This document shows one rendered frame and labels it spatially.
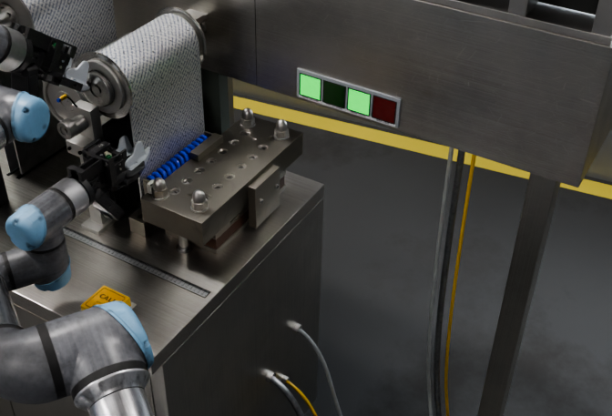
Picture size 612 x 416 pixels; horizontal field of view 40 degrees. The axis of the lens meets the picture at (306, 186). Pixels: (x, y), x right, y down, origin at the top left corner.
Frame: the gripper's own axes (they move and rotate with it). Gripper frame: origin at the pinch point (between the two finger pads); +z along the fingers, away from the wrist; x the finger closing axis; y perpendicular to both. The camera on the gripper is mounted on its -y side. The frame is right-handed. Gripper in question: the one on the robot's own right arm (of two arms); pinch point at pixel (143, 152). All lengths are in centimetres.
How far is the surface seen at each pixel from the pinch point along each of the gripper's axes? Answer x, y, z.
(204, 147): -5.6, -4.4, 13.7
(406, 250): -16, -109, 120
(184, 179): -7.6, -6.4, 3.4
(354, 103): -35.0, 8.8, 28.8
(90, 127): 7.6, 7.2, -6.7
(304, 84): -22.6, 9.7, 28.8
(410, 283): -25, -109, 104
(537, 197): -74, -12, 45
